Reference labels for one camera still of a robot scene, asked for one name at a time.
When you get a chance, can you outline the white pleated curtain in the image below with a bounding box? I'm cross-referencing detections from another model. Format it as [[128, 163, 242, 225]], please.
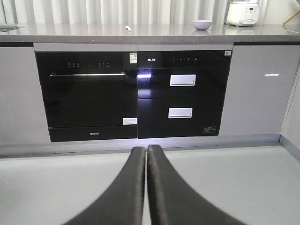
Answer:
[[0, 0, 300, 26]]

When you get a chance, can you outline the lilac plastic bowl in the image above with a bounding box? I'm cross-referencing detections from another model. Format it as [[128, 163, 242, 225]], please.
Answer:
[[192, 20, 212, 30]]

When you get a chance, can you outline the black drawer disinfection cabinet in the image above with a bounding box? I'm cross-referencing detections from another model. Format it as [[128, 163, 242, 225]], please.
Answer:
[[137, 50, 231, 138]]

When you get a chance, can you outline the wooden folding stand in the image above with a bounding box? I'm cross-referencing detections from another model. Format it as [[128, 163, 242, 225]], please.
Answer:
[[283, 11, 300, 26]]

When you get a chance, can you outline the white rice cooker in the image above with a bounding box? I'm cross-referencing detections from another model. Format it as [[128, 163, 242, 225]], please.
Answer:
[[225, 0, 260, 26]]

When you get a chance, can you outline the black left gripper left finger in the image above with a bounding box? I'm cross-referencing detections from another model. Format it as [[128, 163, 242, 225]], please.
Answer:
[[66, 147, 145, 225]]

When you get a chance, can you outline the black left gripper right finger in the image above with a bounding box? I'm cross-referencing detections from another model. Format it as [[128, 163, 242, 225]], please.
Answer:
[[147, 145, 243, 225]]

